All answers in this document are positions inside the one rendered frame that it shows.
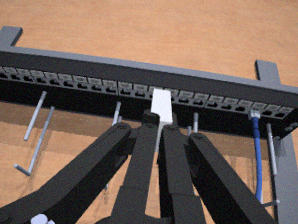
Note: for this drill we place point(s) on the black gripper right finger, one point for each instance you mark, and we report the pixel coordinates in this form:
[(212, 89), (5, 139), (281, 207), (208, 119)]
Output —
[(224, 194)]

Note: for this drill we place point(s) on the black patch panel rack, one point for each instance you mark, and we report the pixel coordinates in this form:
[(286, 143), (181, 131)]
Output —
[(222, 104)]

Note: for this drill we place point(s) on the blue cable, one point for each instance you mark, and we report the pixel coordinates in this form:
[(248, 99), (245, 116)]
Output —
[(256, 136)]

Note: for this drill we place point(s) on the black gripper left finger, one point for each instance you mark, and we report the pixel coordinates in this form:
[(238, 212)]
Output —
[(65, 197)]

